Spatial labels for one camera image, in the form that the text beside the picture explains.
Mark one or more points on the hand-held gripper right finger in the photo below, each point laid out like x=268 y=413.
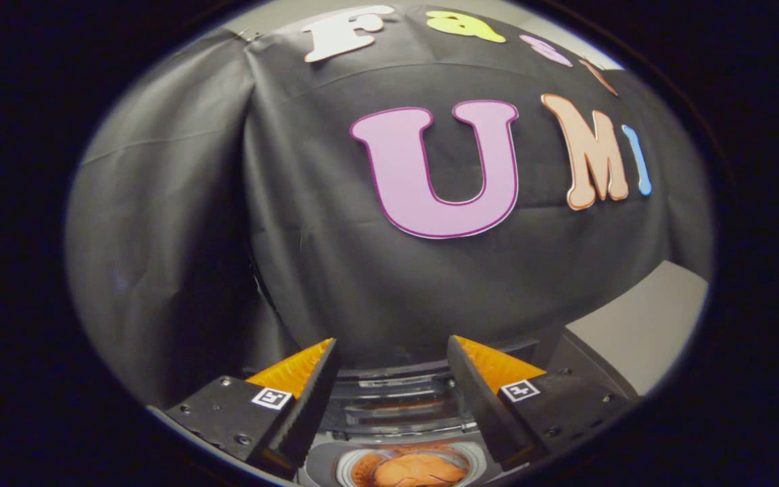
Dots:
x=481 y=399

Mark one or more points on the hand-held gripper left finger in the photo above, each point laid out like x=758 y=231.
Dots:
x=308 y=399

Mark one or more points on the orange yellow shirt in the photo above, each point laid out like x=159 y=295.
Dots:
x=416 y=470

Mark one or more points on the grey cabinet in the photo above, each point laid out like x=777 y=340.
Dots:
x=646 y=325

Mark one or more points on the black backdrop cloth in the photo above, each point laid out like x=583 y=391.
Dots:
x=180 y=223

